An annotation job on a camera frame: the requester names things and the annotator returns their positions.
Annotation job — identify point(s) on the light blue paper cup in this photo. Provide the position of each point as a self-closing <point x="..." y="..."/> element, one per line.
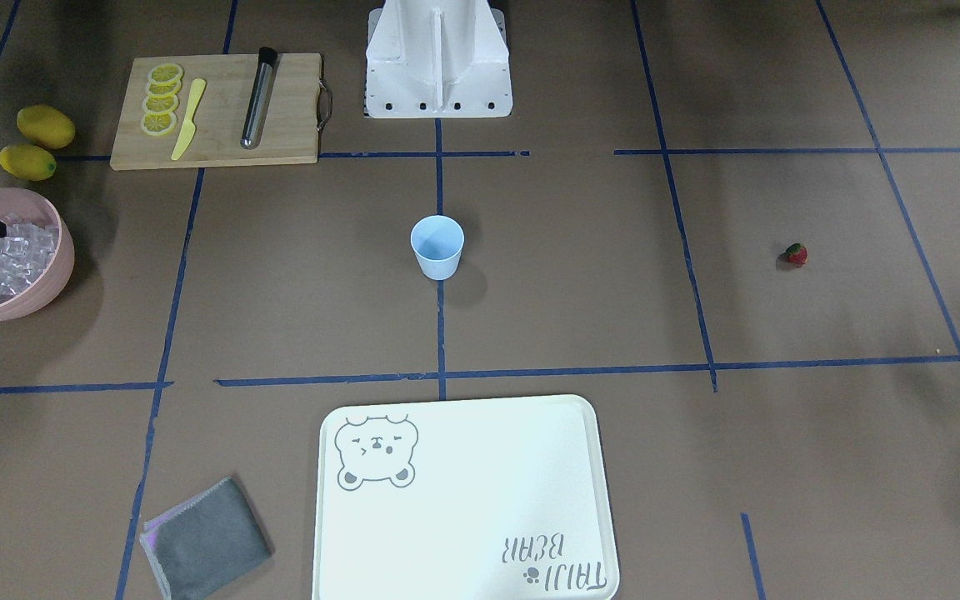
<point x="437" y="242"/>

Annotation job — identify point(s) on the pink bowl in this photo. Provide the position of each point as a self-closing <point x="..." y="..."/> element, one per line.
<point x="35" y="208"/>

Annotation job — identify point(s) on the yellow lemon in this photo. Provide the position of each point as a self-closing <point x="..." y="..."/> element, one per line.
<point x="28" y="162"/>
<point x="46" y="126"/>

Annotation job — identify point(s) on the yellow plastic knife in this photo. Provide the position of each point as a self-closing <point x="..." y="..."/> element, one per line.
<point x="188" y="128"/>

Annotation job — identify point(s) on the bamboo cutting board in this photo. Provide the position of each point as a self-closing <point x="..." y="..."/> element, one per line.
<point x="290" y="131"/>

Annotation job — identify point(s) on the folded grey purple cloth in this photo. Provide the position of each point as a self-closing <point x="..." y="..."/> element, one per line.
<point x="205" y="543"/>

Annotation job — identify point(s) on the white bear serving tray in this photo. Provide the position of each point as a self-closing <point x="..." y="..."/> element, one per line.
<point x="499" y="498"/>

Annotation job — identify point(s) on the red strawberry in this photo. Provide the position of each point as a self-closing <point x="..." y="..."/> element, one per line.
<point x="796" y="254"/>

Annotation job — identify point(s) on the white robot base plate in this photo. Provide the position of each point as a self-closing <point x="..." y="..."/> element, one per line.
<point x="437" y="59"/>

